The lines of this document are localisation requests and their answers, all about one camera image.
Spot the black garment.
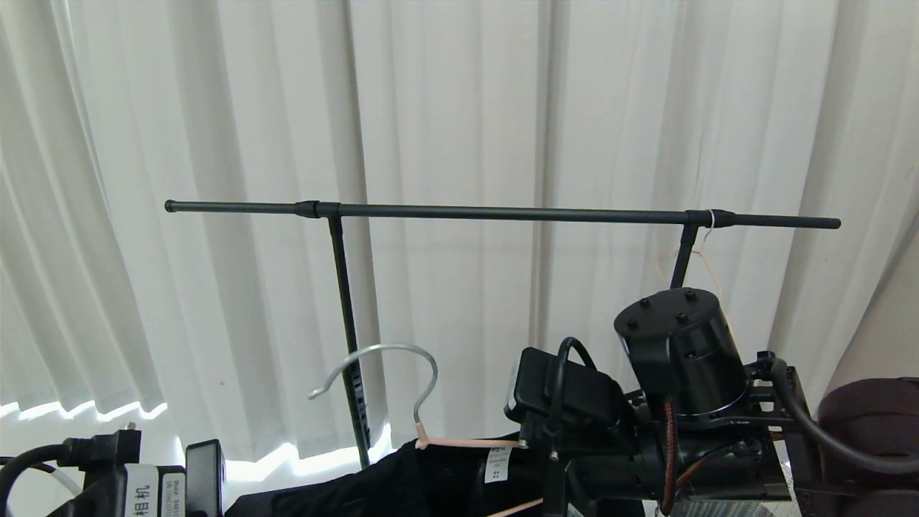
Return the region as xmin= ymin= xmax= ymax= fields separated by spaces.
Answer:
xmin=226 ymin=431 xmax=546 ymax=517

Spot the white curtain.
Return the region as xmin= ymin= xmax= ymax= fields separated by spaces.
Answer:
xmin=0 ymin=0 xmax=919 ymax=464

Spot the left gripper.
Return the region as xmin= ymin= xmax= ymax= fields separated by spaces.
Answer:
xmin=159 ymin=439 xmax=225 ymax=517

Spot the black cable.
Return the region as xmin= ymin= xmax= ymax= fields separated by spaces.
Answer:
xmin=0 ymin=427 xmax=142 ymax=517
xmin=767 ymin=357 xmax=919 ymax=476

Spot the black clothes rack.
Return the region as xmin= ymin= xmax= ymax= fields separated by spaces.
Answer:
xmin=164 ymin=200 xmax=842 ymax=471

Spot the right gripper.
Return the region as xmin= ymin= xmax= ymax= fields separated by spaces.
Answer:
xmin=542 ymin=424 xmax=775 ymax=517

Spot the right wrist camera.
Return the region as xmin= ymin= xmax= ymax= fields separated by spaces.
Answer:
xmin=505 ymin=336 xmax=627 ymax=439

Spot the pink clothes hanger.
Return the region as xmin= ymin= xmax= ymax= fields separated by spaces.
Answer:
xmin=656 ymin=228 xmax=724 ymax=297
xmin=309 ymin=343 xmax=544 ymax=517

